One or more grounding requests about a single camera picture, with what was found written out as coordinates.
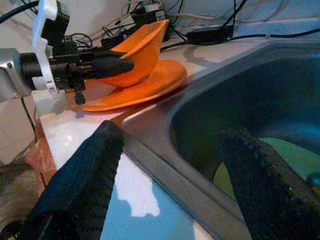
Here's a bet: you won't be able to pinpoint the black power cable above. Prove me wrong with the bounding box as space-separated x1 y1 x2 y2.
232 26 320 43

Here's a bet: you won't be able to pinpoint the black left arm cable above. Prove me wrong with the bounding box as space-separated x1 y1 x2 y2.
0 0 41 143

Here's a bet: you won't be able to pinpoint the black power adapter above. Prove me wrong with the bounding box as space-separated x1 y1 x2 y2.
186 24 235 46

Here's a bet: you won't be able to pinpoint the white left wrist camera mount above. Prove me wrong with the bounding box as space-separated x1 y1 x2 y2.
31 0 71 100

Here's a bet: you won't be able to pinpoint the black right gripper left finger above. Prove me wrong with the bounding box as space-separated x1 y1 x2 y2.
23 119 126 240

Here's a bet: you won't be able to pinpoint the orange plastic plate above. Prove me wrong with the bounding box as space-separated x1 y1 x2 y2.
70 58 188 113

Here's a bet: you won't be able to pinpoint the grey woven mat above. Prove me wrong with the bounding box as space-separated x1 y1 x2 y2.
0 159 47 226

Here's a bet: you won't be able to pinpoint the orange plastic bowl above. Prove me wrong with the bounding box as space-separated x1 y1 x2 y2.
86 18 171 89

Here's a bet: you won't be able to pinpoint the small black box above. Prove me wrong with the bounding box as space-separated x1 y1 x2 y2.
101 31 132 48

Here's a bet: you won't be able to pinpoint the stainless steel sink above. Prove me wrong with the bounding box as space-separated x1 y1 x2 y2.
121 39 320 240

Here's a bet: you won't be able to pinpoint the green plate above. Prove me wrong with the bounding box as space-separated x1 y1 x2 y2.
212 136 320 201

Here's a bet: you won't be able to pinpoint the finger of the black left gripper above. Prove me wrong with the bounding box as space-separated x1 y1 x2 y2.
82 47 127 61
82 58 135 79

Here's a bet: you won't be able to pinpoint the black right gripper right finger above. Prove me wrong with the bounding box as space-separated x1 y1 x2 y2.
218 126 320 240

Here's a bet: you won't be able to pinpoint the black electronic device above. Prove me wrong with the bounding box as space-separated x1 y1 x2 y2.
131 9 169 42

